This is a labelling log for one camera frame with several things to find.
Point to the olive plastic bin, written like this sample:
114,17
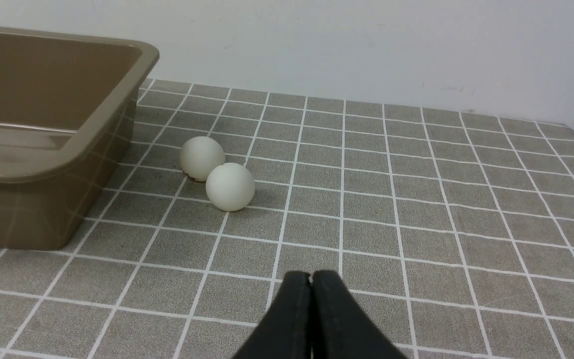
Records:
67,109

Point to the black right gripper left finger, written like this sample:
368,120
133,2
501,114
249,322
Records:
282,332

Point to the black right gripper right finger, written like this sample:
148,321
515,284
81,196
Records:
341,328

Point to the grey checked tablecloth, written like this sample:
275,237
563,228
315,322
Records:
454,232

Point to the white ping-pong ball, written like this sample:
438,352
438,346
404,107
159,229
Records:
199,156
230,187

